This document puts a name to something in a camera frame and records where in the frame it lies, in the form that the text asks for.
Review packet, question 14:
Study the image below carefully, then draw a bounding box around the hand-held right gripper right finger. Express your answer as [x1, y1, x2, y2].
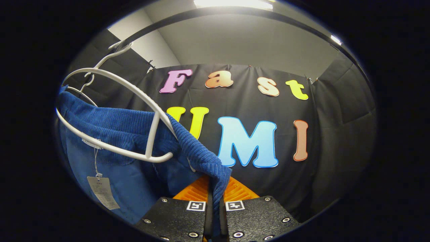
[219, 176, 300, 242]

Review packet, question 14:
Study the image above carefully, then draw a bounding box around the blue corduroy jacket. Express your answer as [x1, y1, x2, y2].
[55, 85, 233, 237]

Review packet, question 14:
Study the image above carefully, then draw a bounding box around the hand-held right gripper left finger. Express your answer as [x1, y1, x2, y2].
[134, 175, 214, 242]

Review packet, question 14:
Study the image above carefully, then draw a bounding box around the white clothes hanger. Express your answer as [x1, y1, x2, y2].
[55, 40, 177, 164]
[65, 72, 99, 108]

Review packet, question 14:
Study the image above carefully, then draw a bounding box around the black clothes rack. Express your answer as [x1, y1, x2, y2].
[113, 6, 375, 111]

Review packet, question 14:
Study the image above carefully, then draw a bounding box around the large ceiling light panel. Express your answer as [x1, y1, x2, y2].
[193, 0, 274, 10]

